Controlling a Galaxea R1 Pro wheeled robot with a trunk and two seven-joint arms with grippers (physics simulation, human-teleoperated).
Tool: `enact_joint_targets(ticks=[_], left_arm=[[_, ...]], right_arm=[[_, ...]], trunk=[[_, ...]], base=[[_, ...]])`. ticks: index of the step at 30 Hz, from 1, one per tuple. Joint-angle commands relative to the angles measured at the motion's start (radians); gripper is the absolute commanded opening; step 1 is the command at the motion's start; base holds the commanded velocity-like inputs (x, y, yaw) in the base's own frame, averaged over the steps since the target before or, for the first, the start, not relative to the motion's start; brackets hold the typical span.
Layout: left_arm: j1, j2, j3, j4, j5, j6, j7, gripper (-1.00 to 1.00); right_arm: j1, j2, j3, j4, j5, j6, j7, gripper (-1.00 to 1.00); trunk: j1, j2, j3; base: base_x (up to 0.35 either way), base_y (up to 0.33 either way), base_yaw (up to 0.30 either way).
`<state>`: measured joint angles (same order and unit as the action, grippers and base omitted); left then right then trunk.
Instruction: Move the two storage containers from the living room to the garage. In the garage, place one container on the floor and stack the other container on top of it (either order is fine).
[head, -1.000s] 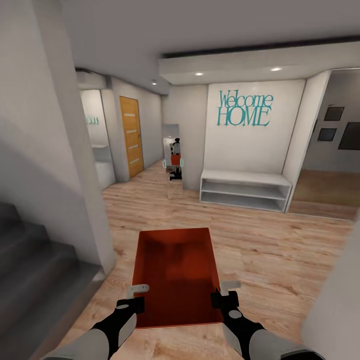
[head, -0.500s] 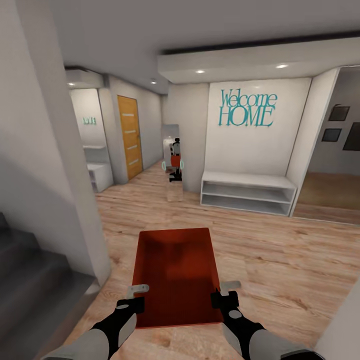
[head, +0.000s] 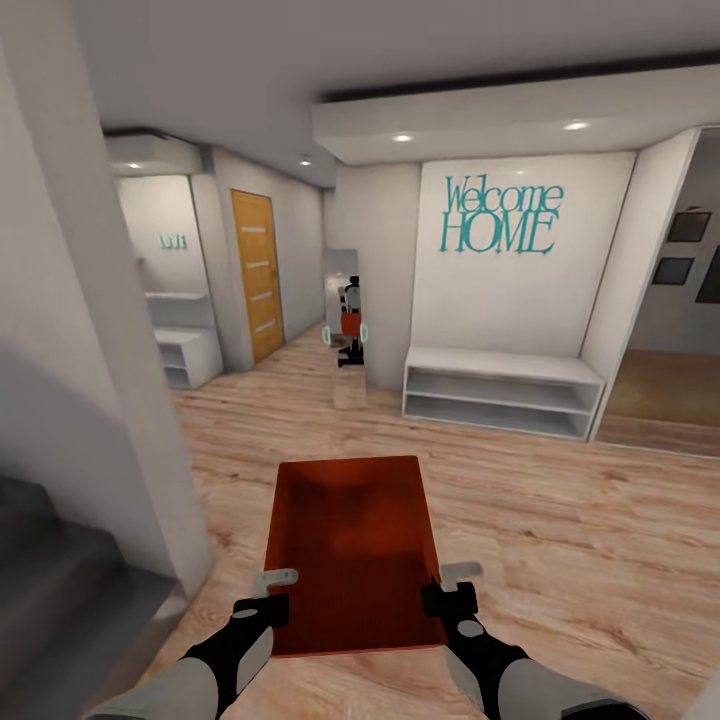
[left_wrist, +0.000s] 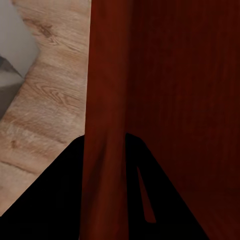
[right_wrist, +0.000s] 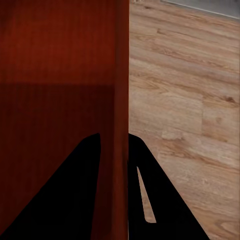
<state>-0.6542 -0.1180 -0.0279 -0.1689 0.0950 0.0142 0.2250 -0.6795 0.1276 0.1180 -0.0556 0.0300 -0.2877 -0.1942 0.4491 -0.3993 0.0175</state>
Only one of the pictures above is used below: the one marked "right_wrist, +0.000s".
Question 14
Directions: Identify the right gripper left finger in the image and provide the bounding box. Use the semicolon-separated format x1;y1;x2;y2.
0;133;101;240

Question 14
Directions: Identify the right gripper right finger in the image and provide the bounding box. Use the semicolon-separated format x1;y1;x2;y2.
127;133;210;240

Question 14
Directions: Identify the storage box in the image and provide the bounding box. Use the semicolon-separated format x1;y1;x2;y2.
0;0;129;240

